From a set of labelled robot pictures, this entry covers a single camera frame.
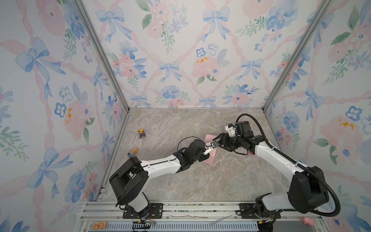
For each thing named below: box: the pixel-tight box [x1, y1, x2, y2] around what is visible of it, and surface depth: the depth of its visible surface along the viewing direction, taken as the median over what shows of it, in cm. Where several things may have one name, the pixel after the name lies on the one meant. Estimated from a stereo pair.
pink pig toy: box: [301, 216, 315, 227], surface depth 71 cm
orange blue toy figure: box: [127, 147, 139, 157], surface depth 94 cm
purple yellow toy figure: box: [137, 128, 146, 139], surface depth 105 cm
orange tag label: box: [91, 220, 107, 230], surface depth 70 cm
